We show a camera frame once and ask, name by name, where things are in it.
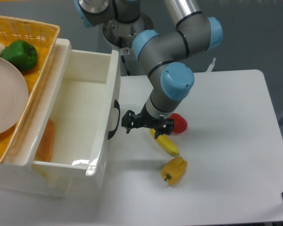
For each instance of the white top drawer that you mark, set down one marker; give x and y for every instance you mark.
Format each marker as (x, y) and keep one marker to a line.
(86, 115)

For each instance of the yellow bell pepper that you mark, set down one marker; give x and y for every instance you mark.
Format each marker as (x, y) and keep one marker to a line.
(174, 170)

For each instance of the green bell pepper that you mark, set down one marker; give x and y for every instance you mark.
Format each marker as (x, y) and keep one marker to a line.
(20, 54)

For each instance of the red bell pepper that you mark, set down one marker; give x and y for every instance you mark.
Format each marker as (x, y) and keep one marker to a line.
(180, 124)

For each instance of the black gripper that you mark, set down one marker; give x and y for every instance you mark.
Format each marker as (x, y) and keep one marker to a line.
(132, 121)

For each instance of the white table clamp bracket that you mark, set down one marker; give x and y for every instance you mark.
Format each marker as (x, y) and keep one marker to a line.
(211, 66)

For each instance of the white drawer cabinet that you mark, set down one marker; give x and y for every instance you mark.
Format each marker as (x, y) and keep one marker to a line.
(18, 171)

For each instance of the yellow banana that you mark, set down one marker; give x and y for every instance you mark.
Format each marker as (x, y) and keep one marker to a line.
(166, 143)

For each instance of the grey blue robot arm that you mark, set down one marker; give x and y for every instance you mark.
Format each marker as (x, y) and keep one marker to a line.
(160, 56)

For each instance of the pink plate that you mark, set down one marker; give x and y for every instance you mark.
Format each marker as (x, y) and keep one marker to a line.
(13, 95)

